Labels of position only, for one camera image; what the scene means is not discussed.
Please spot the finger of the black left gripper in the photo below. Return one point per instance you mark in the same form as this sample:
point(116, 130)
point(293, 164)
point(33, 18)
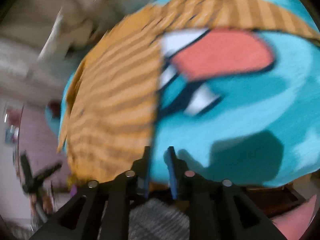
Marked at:
point(32, 183)

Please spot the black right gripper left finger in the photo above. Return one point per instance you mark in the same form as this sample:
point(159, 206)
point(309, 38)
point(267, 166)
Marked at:
point(100, 210)

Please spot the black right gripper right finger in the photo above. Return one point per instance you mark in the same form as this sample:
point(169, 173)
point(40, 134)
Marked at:
point(217, 210)

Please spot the mustard striped knit garment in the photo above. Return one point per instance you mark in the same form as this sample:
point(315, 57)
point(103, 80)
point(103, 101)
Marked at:
point(117, 99)

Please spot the grey knitted clothing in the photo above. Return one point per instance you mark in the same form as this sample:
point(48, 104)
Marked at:
point(157, 220)

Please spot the pink curtain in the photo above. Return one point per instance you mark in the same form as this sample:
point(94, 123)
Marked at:
point(40, 144)

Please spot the pink fabric item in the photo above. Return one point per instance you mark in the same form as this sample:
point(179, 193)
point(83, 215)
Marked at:
point(293, 224)

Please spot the turquoise cartoon plush blanket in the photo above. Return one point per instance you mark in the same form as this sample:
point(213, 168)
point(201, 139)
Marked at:
point(237, 104)

